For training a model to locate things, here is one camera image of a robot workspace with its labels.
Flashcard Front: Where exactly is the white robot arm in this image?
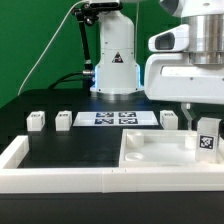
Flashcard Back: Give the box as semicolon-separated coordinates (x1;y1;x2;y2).
89;0;224;105

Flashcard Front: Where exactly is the white U-shaped fence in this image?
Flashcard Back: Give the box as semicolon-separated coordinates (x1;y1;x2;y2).
0;135;224;194

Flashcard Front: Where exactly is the white sheet with tags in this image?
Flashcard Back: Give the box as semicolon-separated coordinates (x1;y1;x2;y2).
73;111;158;127

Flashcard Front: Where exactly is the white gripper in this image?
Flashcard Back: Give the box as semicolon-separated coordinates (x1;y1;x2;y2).
144;53;224;130

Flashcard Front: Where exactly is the black cable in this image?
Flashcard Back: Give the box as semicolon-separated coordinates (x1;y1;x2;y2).
48;71;88;90

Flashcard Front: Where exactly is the white cable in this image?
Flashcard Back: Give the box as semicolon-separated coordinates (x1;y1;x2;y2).
17;0;88;97

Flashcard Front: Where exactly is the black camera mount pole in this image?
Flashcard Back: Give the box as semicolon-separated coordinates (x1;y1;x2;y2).
72;3;99;92

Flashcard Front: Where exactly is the white square table top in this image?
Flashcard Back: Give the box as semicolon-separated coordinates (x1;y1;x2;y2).
119;129;224;170

